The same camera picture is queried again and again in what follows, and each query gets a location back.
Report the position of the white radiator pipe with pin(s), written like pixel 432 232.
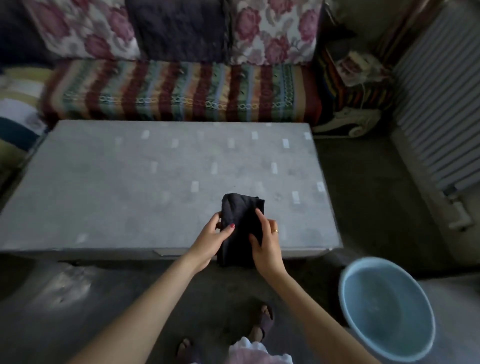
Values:
pixel 459 213

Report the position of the person's left forearm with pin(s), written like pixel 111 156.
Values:
pixel 142 318

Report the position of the armchair with striped cover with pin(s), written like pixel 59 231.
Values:
pixel 348 95

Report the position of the person's right forearm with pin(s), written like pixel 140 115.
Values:
pixel 318 322

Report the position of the person's left thumb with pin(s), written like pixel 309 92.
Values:
pixel 225 232

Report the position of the white ribbed radiator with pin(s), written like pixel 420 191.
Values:
pixel 438 97

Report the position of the group of white tape marks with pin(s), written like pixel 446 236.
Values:
pixel 255 135

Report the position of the brown sandal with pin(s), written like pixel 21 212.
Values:
pixel 264 322
pixel 186 350

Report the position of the person's right hand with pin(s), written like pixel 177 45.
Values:
pixel 270 255

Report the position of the dark purple sofa cushion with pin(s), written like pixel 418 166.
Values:
pixel 176 30

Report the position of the white red paper packet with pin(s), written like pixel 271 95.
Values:
pixel 352 67

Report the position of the person's right thumb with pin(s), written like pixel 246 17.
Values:
pixel 255 242

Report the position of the light blue plastic basin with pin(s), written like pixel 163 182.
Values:
pixel 386 311

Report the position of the black cloth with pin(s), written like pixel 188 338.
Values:
pixel 240 228

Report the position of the person's left hand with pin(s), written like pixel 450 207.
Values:
pixel 204 247

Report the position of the yellow white striped blanket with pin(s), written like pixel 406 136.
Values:
pixel 18 108

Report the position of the white pink garment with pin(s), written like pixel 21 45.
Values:
pixel 255 354

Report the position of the floral sofa cushion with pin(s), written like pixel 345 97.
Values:
pixel 275 33
pixel 86 30

